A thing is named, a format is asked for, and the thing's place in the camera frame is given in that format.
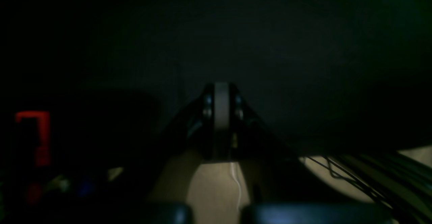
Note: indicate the blue orange clamp bottom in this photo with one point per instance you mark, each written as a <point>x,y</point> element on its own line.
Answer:
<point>41,177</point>

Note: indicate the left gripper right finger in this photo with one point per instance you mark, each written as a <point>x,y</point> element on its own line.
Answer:
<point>272,171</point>

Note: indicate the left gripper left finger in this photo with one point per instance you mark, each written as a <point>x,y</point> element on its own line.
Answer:
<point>168,165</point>

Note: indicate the black table cloth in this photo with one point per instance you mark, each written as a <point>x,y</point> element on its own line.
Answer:
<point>326,76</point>

